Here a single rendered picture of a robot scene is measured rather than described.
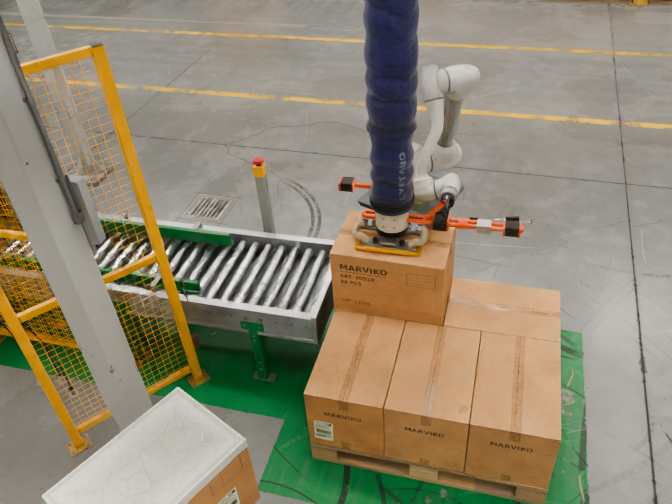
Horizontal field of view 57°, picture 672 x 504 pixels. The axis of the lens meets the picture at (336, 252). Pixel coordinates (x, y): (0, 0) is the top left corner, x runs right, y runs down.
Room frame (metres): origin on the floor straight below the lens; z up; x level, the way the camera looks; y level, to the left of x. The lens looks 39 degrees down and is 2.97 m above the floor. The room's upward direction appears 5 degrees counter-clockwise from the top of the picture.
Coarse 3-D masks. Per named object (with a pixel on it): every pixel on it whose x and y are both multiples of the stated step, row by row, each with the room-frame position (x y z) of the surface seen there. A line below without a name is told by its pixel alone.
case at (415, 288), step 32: (352, 224) 2.77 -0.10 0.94; (352, 256) 2.49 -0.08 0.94; (384, 256) 2.47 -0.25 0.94; (416, 256) 2.45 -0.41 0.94; (448, 256) 2.44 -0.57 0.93; (352, 288) 2.49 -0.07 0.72; (384, 288) 2.43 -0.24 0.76; (416, 288) 2.38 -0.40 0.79; (448, 288) 2.54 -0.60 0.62; (416, 320) 2.38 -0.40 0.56
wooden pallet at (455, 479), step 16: (320, 448) 1.94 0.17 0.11; (336, 448) 1.91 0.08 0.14; (352, 464) 1.88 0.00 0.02; (368, 464) 1.87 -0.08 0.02; (384, 464) 1.87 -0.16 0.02; (400, 464) 1.86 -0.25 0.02; (416, 464) 1.78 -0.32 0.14; (432, 480) 1.75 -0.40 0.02; (448, 480) 1.75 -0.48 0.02; (464, 480) 1.74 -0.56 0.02; (480, 480) 1.73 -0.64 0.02; (496, 480) 1.66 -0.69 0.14; (512, 496) 1.63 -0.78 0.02; (528, 496) 1.61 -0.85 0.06; (544, 496) 1.58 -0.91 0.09
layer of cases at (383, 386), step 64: (384, 320) 2.41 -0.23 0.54; (448, 320) 2.37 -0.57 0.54; (512, 320) 2.33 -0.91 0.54; (320, 384) 2.01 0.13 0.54; (384, 384) 1.97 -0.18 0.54; (448, 384) 1.94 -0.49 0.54; (512, 384) 1.91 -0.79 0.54; (384, 448) 1.84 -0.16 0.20; (448, 448) 1.73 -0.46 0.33; (512, 448) 1.64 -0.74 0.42
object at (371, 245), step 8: (360, 240) 2.58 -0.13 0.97; (368, 240) 2.57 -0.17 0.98; (376, 240) 2.54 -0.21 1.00; (400, 240) 2.52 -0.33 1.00; (360, 248) 2.52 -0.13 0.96; (368, 248) 2.51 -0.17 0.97; (376, 248) 2.50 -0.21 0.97; (384, 248) 2.50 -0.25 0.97; (392, 248) 2.49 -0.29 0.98; (400, 248) 2.48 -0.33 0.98; (408, 248) 2.48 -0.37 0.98; (416, 248) 2.48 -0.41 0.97
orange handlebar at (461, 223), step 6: (360, 186) 2.93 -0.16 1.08; (366, 186) 2.91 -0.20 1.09; (366, 210) 2.68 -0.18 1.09; (372, 210) 2.67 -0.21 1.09; (366, 216) 2.63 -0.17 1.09; (372, 216) 2.62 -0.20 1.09; (414, 216) 2.60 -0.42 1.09; (420, 216) 2.59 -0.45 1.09; (414, 222) 2.56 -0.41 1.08; (420, 222) 2.55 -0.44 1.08; (426, 222) 2.54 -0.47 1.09; (450, 222) 2.51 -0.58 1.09; (456, 222) 2.53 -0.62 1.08; (462, 222) 2.50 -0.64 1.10; (468, 222) 2.51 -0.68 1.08; (474, 222) 2.50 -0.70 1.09; (492, 222) 2.49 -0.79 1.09; (498, 222) 2.48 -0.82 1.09; (462, 228) 2.48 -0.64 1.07; (468, 228) 2.48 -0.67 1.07; (474, 228) 2.46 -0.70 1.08; (492, 228) 2.44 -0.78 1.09; (498, 228) 2.44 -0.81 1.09; (522, 228) 2.42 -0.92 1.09
